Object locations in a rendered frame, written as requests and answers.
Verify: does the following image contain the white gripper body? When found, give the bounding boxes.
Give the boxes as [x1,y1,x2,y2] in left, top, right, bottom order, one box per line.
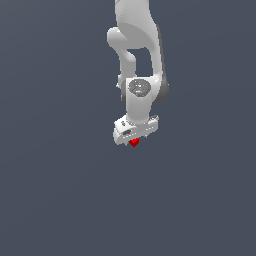
[112,114,160,146]

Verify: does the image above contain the red cube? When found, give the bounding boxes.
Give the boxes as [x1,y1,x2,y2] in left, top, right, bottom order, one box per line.
[128,137,140,148]

